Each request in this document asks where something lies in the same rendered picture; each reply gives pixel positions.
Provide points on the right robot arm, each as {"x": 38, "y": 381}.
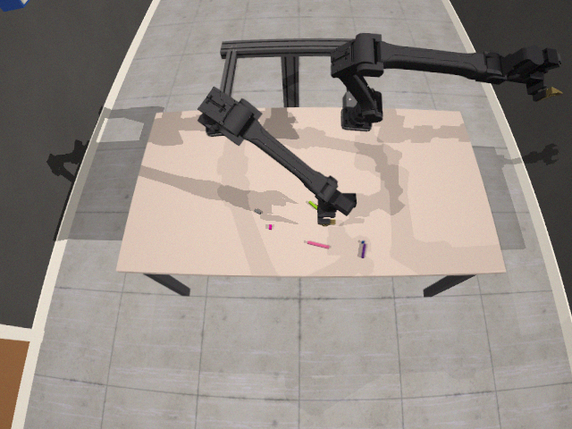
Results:
{"x": 237, "y": 125}

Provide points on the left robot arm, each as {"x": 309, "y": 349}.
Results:
{"x": 356, "y": 57}

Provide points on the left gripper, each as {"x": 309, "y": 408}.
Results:
{"x": 537, "y": 96}

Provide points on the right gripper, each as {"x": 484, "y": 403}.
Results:
{"x": 322, "y": 213}

